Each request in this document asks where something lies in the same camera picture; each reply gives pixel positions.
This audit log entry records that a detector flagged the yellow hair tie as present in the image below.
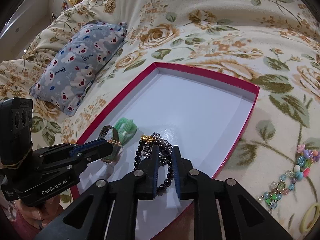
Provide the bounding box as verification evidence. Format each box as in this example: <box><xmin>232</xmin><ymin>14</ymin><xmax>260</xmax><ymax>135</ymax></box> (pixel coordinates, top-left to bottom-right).
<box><xmin>299</xmin><ymin>202</ymin><xmax>320</xmax><ymax>234</ymax></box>

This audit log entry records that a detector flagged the floral blanket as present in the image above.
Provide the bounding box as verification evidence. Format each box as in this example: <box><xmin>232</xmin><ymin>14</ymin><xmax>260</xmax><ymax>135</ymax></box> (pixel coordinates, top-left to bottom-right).
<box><xmin>0</xmin><ymin>0</ymin><xmax>320</xmax><ymax>240</ymax></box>

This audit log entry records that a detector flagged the green hair tie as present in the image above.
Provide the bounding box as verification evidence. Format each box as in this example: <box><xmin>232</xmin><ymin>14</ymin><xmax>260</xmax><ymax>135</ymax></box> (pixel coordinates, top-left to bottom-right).
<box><xmin>113</xmin><ymin>117</ymin><xmax>138</xmax><ymax>148</ymax></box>

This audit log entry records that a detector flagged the left hand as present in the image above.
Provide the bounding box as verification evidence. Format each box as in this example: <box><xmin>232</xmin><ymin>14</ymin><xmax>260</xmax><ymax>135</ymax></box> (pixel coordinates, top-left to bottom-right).
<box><xmin>15</xmin><ymin>195</ymin><xmax>63</xmax><ymax>229</ymax></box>

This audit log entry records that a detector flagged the red shallow box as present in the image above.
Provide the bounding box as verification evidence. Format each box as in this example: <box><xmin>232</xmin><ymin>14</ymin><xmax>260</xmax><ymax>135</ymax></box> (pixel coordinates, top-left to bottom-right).
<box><xmin>71</xmin><ymin>63</ymin><xmax>260</xmax><ymax>198</ymax></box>

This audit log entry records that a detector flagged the black bead bracelet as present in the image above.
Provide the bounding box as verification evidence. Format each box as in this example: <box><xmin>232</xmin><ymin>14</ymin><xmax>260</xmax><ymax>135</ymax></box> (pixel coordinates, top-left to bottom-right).
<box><xmin>134</xmin><ymin>134</ymin><xmax>176</xmax><ymax>196</ymax></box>

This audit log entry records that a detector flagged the silver chain bracelet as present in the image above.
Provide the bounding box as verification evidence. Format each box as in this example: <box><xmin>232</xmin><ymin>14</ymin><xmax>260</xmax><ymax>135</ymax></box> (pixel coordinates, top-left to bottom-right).
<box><xmin>142</xmin><ymin>132</ymin><xmax>173</xmax><ymax>167</ymax></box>

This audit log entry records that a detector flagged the blue bear print pillow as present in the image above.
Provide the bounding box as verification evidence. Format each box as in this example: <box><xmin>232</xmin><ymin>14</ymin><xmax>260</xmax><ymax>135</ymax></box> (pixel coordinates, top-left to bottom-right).
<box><xmin>29</xmin><ymin>21</ymin><xmax>127</xmax><ymax>116</ymax></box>

